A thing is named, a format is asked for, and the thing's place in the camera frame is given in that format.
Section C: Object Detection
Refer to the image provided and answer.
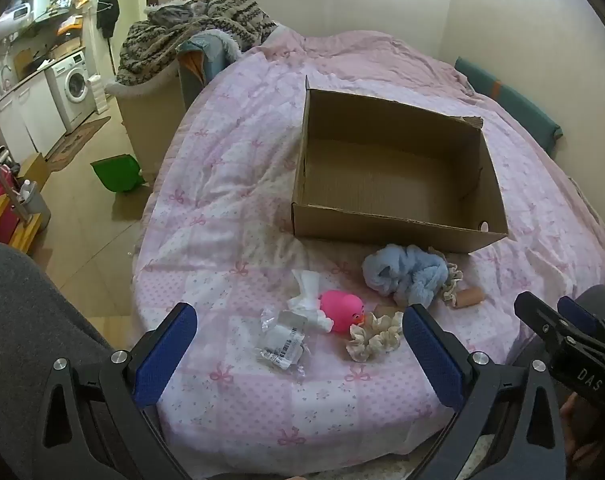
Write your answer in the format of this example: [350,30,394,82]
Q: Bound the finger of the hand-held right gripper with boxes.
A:
[513,291,569,357]
[556,295,605,357]

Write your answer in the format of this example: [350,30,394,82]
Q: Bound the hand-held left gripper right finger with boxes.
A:
[402,304,568,480]

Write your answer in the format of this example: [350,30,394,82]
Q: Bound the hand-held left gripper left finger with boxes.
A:
[32,302,203,480]

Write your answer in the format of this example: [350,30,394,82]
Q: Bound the light blue fluffy garment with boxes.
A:
[361,243,448,307]

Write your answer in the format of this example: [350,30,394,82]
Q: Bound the pink rubber duck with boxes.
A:
[318,289,367,335]

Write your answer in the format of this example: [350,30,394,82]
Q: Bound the white doll legs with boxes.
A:
[312,309,336,334]

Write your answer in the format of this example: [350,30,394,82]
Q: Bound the brown cardboard box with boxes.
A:
[291,75,509,255]

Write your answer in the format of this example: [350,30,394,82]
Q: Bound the person's right hand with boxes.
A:
[559,392,592,467]

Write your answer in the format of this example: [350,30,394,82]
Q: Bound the cream frilly scrunchie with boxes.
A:
[346,311,405,363]

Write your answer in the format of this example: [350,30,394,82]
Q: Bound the brown cardboard tube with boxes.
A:
[455,286,484,309]

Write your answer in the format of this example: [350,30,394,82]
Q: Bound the striped frilly scrunchie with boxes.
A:
[439,261,464,306]

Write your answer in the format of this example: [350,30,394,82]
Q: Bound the clear plastic packet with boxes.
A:
[259,308,308,373]

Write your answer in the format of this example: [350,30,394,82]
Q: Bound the person's grey trouser leg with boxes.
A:
[0,242,133,480]

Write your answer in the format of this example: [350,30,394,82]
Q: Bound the pink bow print quilt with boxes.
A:
[132,27,605,476]

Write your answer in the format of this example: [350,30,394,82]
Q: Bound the green dustpan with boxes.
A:
[91,153,146,194]

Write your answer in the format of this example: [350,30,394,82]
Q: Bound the grey bucket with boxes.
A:
[15,180,52,233]

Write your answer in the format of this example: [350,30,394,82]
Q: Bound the teal headboard cushion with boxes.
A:
[453,56,563,153]

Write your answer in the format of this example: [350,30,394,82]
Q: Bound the small brown floor box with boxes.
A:
[17,152,53,193]

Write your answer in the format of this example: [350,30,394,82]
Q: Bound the patterned floor rug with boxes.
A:
[45,116,112,163]

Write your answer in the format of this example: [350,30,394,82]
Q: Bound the beige armchair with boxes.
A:
[105,72,188,183]

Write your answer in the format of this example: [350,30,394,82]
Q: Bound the white kitchen cabinet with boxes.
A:
[0,72,68,153]

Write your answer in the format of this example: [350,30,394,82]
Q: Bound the white washing machine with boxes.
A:
[49,50,99,133]

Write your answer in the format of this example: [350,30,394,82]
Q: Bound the patterned knit blanket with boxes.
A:
[115,0,277,87]

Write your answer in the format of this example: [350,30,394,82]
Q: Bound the black hanging garment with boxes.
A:
[96,0,120,38]

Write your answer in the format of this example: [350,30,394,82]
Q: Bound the white kitchen appliance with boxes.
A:
[2,2,33,23]

